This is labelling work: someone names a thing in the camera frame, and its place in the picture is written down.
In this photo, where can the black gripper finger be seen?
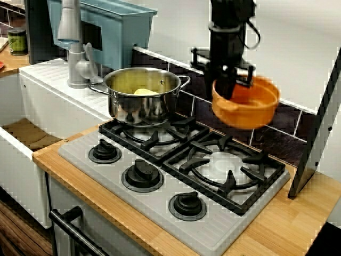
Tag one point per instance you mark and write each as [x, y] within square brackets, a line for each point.
[225, 85]
[249, 78]

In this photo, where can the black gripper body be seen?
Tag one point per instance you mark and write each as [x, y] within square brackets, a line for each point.
[226, 50]

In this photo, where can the orange plastic pot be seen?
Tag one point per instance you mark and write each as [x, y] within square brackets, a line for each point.
[245, 114]

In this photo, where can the yellow corn cob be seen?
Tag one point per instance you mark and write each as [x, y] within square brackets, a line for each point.
[145, 92]

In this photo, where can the stainless steel cooking pot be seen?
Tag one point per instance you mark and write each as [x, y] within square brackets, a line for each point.
[144, 109]

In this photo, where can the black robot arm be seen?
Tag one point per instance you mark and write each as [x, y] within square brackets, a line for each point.
[226, 16]

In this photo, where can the dark tiled backsplash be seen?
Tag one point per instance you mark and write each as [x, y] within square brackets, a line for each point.
[277, 144]

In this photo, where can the black burner grate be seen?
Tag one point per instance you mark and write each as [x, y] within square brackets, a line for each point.
[150, 141]
[255, 160]

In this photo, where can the dark side panel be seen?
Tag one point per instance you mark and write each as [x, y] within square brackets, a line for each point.
[37, 32]
[306, 160]

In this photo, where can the teal plastic bin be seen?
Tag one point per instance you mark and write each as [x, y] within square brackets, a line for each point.
[120, 34]

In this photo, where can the black stove knob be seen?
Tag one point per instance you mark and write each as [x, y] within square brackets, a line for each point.
[142, 174]
[187, 205]
[104, 152]

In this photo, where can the grey toy stove top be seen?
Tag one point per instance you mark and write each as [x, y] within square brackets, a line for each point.
[226, 232]

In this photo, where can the grey toy faucet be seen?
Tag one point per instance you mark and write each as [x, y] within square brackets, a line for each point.
[77, 66]

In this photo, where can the wooden countertop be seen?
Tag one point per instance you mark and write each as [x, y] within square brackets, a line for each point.
[279, 226]

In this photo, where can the white toy oven cabinet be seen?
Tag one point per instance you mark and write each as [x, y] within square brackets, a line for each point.
[112, 226]

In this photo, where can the green tin can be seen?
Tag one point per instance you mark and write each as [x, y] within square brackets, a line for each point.
[17, 42]

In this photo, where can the wooden side table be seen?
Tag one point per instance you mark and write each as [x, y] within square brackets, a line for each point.
[13, 64]

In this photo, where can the white cutting board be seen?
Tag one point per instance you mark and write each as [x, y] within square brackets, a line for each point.
[3, 44]

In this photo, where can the red plate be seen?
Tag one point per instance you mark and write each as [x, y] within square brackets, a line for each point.
[1, 65]

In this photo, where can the white sink basin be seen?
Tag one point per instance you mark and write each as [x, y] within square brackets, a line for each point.
[16, 170]

